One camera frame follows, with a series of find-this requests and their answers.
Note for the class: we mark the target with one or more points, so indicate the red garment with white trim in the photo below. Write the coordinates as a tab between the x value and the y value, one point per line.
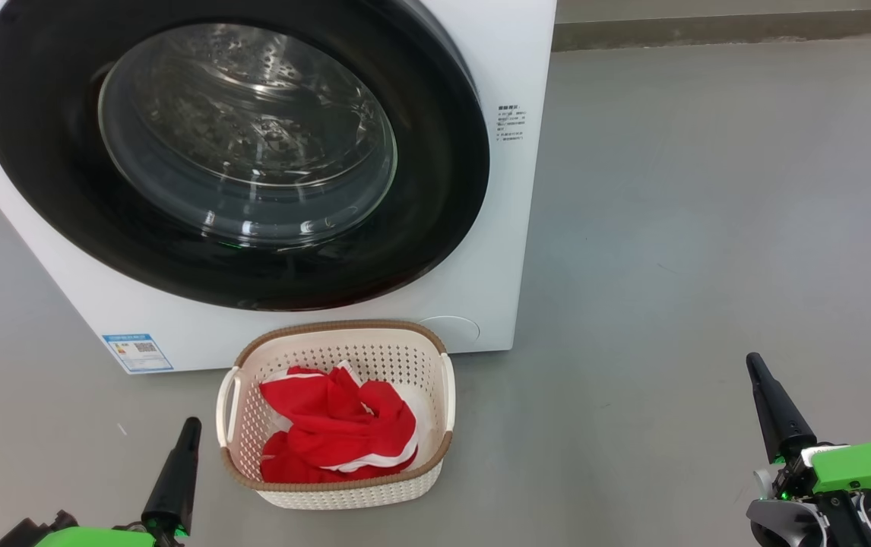
329	425

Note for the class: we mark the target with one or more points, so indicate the black round washing machine door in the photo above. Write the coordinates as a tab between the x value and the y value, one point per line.
40	152

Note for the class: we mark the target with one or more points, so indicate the cream perforated laundry basket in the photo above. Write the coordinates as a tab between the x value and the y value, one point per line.
344	494

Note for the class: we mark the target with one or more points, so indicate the round white filter cover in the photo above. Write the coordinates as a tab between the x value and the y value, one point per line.
454	330

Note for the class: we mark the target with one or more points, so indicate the blue energy label sticker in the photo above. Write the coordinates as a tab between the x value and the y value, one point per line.
137	353

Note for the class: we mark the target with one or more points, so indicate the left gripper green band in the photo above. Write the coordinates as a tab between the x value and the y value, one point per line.
86	538

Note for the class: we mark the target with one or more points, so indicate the white washing machine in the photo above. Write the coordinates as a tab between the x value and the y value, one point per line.
511	228

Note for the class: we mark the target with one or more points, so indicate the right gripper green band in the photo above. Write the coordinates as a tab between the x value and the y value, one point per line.
869	467

